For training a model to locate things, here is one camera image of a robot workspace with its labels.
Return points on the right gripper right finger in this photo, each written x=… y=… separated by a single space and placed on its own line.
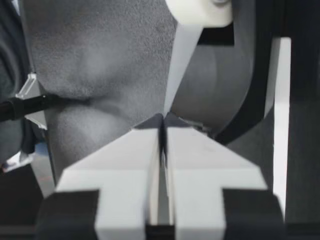
x=205 y=162

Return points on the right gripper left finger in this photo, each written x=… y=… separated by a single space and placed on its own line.
x=117 y=160

